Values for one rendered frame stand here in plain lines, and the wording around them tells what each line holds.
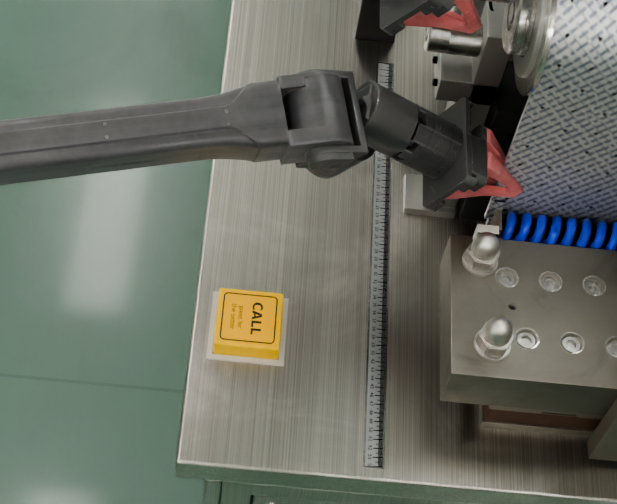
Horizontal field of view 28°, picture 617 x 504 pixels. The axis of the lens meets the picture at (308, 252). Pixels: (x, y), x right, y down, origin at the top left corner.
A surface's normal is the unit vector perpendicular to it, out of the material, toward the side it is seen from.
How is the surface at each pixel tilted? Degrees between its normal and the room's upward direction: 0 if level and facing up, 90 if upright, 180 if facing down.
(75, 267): 0
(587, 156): 90
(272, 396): 0
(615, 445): 90
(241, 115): 20
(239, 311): 0
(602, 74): 90
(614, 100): 90
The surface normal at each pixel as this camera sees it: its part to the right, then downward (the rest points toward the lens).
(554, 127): -0.06, 0.84
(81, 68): 0.09, -0.54
